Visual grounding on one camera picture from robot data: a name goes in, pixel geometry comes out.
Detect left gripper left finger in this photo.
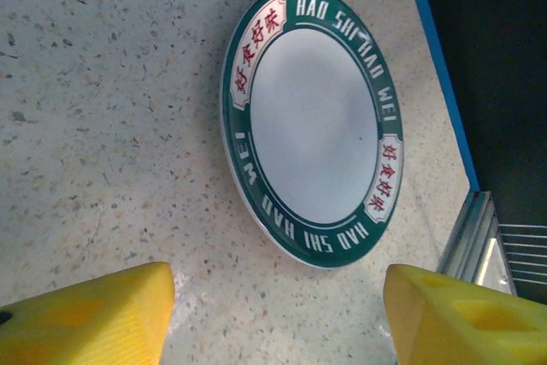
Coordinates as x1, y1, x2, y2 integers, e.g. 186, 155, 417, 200
0, 261, 176, 365

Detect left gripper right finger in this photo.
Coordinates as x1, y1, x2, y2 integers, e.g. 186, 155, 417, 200
383, 264, 547, 365

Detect green rimmed white plate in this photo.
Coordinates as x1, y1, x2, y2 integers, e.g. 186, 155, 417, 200
219, 0, 405, 270

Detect aluminium frame rail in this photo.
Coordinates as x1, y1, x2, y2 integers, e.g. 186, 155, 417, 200
435, 190, 518, 297

